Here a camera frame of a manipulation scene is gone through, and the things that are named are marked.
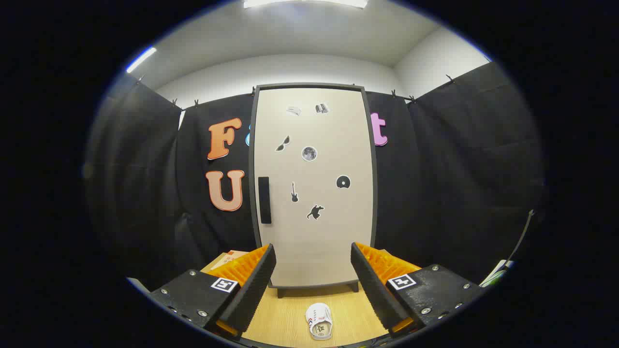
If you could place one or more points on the white and green object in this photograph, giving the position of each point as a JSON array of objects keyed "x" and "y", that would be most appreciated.
[{"x": 498, "y": 271}]

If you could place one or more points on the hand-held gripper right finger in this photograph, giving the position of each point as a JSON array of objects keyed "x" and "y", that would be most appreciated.
[{"x": 375, "y": 290}]

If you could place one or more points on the black backdrop cloth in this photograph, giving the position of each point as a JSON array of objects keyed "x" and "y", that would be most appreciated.
[{"x": 435, "y": 193}]

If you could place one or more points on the narrow ceiling light strip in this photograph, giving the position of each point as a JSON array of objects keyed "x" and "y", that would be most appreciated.
[{"x": 141, "y": 59}]

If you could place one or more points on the grey shoe cabinet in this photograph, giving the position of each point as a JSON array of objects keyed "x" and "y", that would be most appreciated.
[{"x": 309, "y": 85}]

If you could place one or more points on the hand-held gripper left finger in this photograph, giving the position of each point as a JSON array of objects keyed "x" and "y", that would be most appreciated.
[{"x": 251, "y": 290}]

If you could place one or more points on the white canvas shoe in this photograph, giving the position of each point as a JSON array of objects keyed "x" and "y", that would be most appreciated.
[{"x": 319, "y": 321}]

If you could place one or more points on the beige book with orange print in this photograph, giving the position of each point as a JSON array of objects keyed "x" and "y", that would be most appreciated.
[{"x": 227, "y": 258}]

